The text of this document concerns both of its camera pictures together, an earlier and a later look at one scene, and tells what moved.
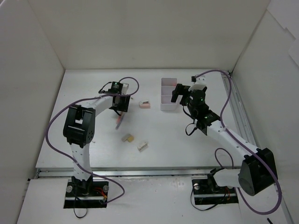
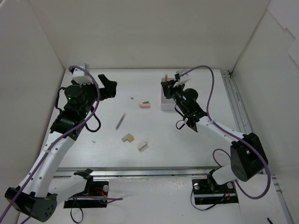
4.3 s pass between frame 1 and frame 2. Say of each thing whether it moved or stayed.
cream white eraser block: stayed
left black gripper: moved
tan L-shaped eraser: stayed
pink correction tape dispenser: stayed
